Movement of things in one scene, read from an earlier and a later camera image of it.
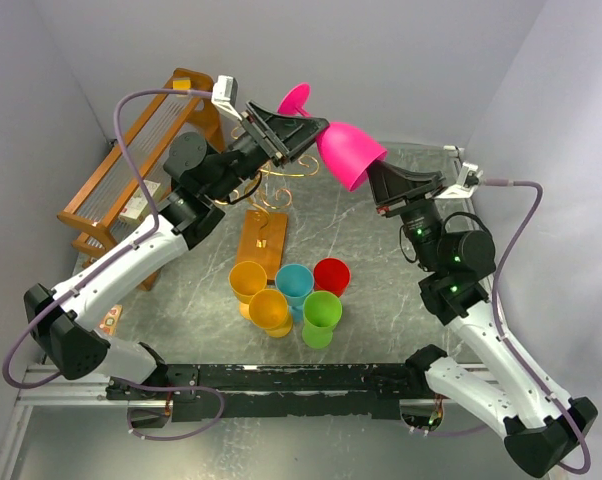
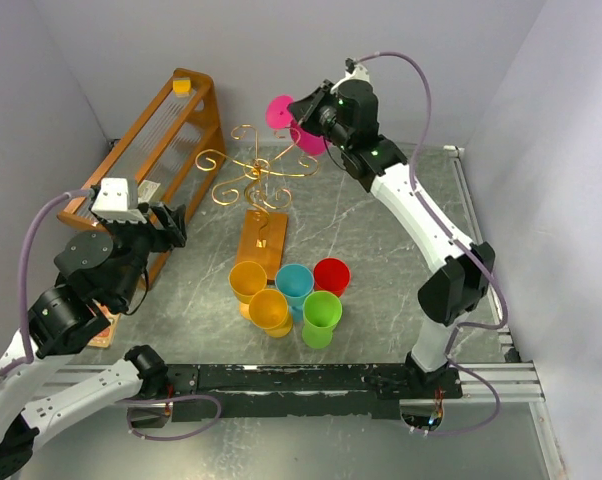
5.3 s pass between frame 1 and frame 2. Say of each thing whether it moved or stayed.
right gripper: moved
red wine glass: stayed
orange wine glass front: stayed
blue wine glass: stayed
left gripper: moved
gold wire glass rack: stayed
